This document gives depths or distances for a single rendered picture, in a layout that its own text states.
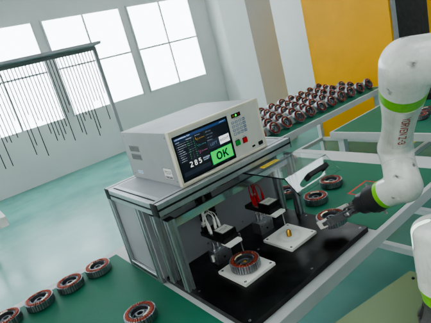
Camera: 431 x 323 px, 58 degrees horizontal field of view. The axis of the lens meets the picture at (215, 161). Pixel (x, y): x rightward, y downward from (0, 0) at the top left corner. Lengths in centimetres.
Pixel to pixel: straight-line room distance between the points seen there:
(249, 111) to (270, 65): 390
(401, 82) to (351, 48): 405
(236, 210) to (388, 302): 81
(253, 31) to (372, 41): 147
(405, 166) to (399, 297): 39
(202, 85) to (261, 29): 403
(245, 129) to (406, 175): 61
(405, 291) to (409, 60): 58
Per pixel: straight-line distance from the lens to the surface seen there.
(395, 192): 128
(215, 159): 145
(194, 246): 161
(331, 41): 514
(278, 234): 161
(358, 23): 492
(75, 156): 781
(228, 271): 147
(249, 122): 155
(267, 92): 536
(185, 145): 137
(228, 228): 144
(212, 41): 952
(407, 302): 112
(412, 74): 96
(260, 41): 536
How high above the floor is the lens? 156
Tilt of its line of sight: 16 degrees down
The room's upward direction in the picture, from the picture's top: 15 degrees counter-clockwise
